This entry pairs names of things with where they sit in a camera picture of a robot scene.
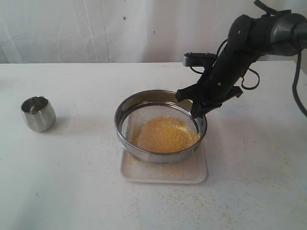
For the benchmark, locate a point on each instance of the white backdrop curtain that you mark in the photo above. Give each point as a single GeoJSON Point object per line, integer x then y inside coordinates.
{"type": "Point", "coordinates": [108, 31]}

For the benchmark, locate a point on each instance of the white square plastic tray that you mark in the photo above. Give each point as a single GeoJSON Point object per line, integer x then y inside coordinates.
{"type": "Point", "coordinates": [193, 170]}

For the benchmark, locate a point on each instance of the stainless steel cup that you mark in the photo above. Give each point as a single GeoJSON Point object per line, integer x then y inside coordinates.
{"type": "Point", "coordinates": [38, 113]}

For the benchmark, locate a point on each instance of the round stainless steel sieve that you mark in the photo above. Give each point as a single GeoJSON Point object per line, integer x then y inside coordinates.
{"type": "Point", "coordinates": [135, 111]}

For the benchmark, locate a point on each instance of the yellow grain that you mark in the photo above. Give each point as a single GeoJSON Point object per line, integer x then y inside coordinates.
{"type": "Point", "coordinates": [165, 135]}

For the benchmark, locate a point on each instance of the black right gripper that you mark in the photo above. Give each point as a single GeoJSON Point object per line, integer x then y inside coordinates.
{"type": "Point", "coordinates": [231, 65]}

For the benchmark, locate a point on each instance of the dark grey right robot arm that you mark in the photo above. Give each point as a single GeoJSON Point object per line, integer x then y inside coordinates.
{"type": "Point", "coordinates": [248, 40]}

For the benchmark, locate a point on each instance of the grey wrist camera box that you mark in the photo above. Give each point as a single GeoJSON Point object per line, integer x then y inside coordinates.
{"type": "Point", "coordinates": [198, 59]}

